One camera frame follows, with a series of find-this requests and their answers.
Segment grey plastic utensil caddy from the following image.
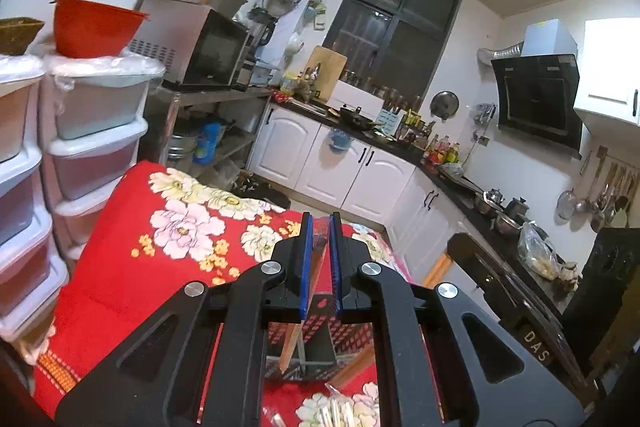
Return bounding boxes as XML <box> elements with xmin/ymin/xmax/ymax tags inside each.
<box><xmin>263</xmin><ymin>250</ymin><xmax>378</xmax><ymax>383</ymax></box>

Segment dark kitchen window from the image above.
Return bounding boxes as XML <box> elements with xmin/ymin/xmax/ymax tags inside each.
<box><xmin>323</xmin><ymin>0</ymin><xmax>461</xmax><ymax>103</ymax></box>

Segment red floral tablecloth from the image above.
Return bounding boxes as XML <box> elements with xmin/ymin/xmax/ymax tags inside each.
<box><xmin>35</xmin><ymin>162</ymin><xmax>400</xmax><ymax>426</ymax></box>

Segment hanging pot lid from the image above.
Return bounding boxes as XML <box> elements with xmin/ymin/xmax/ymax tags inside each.
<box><xmin>430</xmin><ymin>90</ymin><xmax>460</xmax><ymax>121</ymax></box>

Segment black range hood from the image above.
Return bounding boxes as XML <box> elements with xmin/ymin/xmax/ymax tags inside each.
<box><xmin>491</xmin><ymin>54</ymin><xmax>582</xmax><ymax>158</ymax></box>

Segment black wok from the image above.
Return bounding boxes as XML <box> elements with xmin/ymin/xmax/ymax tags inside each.
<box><xmin>340</xmin><ymin>105</ymin><xmax>380</xmax><ymax>132</ymax></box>

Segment metal storage shelf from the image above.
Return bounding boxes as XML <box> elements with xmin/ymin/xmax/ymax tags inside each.
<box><xmin>138</xmin><ymin>86</ymin><xmax>270</xmax><ymax>176</ymax></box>

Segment white base cabinets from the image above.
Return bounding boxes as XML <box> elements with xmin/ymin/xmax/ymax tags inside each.
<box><xmin>248</xmin><ymin>103</ymin><xmax>501</xmax><ymax>323</ymax></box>

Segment white plastic drawer tower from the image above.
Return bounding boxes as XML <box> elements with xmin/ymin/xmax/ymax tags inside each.
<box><xmin>38</xmin><ymin>52</ymin><xmax>165</xmax><ymax>265</ymax></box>

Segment wooden cutting board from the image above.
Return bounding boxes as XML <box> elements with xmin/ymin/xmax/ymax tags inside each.
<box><xmin>303</xmin><ymin>46</ymin><xmax>347</xmax><ymax>102</ymax></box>

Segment silver black microwave oven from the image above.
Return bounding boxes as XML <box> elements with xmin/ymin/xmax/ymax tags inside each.
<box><xmin>129</xmin><ymin>0</ymin><xmax>248</xmax><ymax>91</ymax></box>

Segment red plastic basin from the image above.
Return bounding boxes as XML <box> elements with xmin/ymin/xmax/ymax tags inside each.
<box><xmin>52</xmin><ymin>0</ymin><xmax>149</xmax><ymax>58</ymax></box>

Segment white wall cabinet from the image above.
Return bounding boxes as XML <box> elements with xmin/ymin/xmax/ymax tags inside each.
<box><xmin>574</xmin><ymin>17</ymin><xmax>639</xmax><ymax>126</ymax></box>

